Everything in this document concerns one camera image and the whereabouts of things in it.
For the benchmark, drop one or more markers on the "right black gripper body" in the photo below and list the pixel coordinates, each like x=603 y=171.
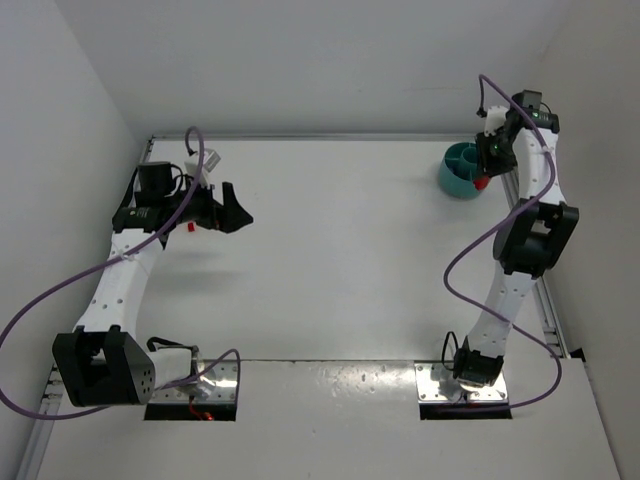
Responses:
x=486 y=157

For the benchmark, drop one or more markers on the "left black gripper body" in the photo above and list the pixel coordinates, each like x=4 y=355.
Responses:
x=216 y=208

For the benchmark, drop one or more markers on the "large red lego brick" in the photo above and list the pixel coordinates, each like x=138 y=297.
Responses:
x=481 y=183

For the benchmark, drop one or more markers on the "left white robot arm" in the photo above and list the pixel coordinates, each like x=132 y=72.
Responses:
x=101 y=363

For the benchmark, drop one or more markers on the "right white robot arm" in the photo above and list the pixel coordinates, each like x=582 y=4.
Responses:
x=523 y=249

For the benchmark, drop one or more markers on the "teal divided round container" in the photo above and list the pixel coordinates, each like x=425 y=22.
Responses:
x=458 y=171

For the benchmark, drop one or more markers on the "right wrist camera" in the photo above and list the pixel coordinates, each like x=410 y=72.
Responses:
x=494 y=119

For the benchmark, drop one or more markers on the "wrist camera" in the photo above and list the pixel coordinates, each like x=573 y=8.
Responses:
x=202 y=165
x=494 y=119

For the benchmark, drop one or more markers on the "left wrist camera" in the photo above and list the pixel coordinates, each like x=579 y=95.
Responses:
x=202 y=165

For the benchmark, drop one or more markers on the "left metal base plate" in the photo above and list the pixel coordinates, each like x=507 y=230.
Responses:
x=217 y=387

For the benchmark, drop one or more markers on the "metal base plate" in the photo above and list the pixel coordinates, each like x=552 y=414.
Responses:
x=217 y=387
x=436 y=386

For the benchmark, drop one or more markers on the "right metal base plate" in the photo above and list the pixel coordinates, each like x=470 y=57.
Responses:
x=436 y=386

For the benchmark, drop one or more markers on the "aluminium frame rail left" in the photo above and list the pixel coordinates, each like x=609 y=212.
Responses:
x=41 y=431

